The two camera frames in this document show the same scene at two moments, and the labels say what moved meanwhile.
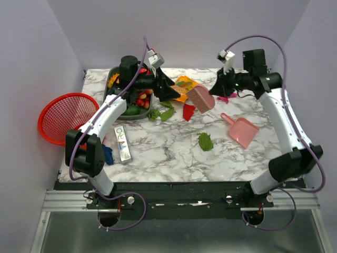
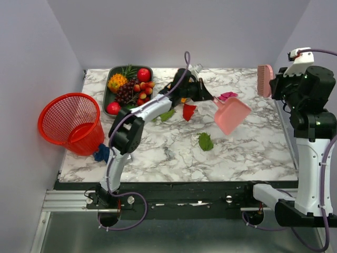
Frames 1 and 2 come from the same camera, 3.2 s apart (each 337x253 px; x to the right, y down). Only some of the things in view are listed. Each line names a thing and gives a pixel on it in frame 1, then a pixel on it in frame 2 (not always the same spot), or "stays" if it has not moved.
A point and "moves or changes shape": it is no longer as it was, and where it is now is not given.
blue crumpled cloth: [108, 155] stays
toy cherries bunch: [144, 99] stays
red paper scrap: [188, 110] stays
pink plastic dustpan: [241, 130] -> [230, 114]
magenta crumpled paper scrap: [226, 98] stays
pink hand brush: [201, 97] moves or changes shape
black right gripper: [221, 88] -> [279, 79]
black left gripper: [166, 93] -> [202, 94]
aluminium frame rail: [69, 201] stays
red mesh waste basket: [64, 113] stays
